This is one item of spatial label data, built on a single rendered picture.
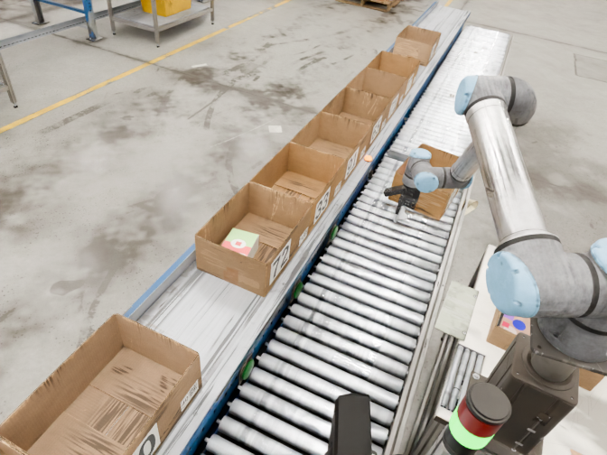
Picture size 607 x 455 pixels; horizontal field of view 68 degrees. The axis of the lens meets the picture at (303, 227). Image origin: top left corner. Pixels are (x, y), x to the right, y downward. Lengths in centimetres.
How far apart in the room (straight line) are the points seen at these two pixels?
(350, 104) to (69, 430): 222
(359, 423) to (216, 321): 98
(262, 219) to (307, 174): 41
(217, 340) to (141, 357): 23
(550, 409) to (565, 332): 29
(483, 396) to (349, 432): 18
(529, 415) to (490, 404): 95
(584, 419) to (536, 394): 46
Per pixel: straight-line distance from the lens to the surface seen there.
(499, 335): 188
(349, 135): 249
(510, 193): 122
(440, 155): 266
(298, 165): 221
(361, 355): 171
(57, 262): 319
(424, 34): 428
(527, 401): 150
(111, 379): 149
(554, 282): 111
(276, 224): 192
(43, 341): 280
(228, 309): 160
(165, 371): 147
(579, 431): 187
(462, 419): 61
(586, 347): 131
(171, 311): 161
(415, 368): 175
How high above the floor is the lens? 213
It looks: 40 degrees down
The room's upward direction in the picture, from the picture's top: 8 degrees clockwise
